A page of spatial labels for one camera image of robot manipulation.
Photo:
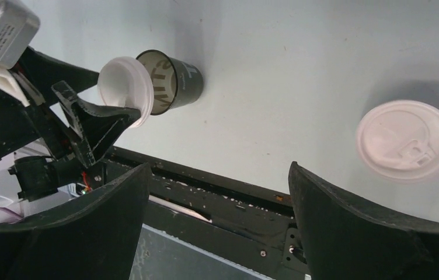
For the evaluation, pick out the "white plastic cup lid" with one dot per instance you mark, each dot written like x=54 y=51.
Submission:
x=125 y=82

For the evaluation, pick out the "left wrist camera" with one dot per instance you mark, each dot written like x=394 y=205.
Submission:
x=18 y=26

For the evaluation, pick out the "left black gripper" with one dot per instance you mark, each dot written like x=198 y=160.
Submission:
x=93 y=129

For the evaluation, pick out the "black paper coffee cup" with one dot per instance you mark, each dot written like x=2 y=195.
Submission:
x=175 y=83

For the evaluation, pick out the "white plastic lid on table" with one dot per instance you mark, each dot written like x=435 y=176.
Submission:
x=399 y=140

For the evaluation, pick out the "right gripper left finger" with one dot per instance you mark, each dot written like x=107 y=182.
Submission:
x=94 y=236

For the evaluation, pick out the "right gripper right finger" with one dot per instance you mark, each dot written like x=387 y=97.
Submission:
x=345 y=236

